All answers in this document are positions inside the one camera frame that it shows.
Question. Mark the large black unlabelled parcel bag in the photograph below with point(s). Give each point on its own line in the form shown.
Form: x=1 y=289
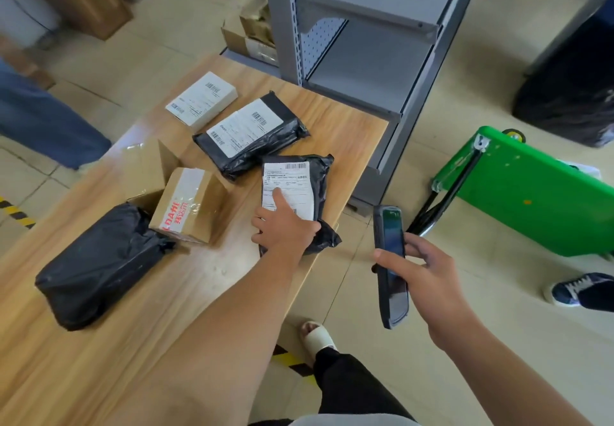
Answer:
x=100 y=267

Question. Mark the cardboard box with white label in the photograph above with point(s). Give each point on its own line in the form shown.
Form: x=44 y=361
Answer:
x=249 y=46

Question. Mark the person's white slipper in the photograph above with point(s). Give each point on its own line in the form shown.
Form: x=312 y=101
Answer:
x=317 y=339

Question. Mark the white parcel box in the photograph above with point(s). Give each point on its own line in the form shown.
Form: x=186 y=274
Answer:
x=201 y=99

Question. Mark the big black bag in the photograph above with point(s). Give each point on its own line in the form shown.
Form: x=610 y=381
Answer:
x=571 y=85

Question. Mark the person's left hand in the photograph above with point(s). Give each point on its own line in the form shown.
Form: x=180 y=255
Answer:
x=285 y=234

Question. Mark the grey metal shelf rack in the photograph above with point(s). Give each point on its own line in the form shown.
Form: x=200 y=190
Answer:
x=364 y=46

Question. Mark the dark handheld scanner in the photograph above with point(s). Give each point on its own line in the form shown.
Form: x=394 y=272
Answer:
x=389 y=234

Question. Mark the crumpled brown cardboard box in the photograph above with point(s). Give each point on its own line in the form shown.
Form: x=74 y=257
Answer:
x=256 y=18

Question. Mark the black parcel bag wide label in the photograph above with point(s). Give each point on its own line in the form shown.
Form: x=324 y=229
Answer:
x=252 y=135

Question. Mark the person's right hand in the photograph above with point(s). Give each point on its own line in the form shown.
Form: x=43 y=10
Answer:
x=436 y=286

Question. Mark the small taped cardboard box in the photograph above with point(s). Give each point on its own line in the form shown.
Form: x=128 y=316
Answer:
x=189 y=205

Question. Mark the green platform trolley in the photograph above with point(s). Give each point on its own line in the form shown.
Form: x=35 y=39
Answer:
x=532 y=190

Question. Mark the person's black trouser leg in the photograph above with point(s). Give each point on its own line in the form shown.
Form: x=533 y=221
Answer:
x=350 y=387

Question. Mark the person's left thumb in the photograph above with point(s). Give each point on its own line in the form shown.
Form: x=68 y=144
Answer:
x=312 y=228

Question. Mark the person's right thumb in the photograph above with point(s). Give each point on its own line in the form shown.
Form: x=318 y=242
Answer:
x=391 y=257

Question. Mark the person's right forearm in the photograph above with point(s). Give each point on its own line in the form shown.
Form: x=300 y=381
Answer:
x=503 y=377

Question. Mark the grey metal post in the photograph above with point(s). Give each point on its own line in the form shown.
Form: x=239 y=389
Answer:
x=571 y=27

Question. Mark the person's left forearm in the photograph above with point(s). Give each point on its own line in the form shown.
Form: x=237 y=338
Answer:
x=216 y=339

